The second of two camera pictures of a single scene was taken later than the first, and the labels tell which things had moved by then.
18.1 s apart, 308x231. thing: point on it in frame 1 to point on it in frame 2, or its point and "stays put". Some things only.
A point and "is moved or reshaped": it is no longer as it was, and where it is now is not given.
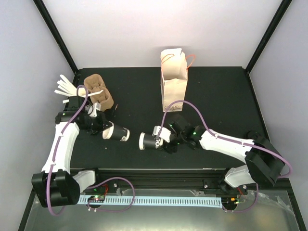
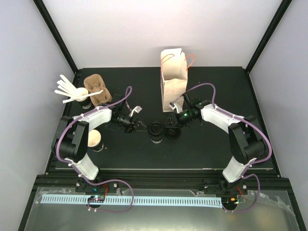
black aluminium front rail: [170, 179] stays put
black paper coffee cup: [148, 141] is moved or reshaped
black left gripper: [102, 122] to [133, 122]
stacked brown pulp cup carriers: [93, 83] stays put
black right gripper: [169, 148] to [174, 122]
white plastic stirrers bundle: [68, 89] stays put
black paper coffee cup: [116, 132] to [95, 142]
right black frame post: [281, 11] stays put
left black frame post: [43, 9] stays put
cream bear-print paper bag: [173, 73] stays put
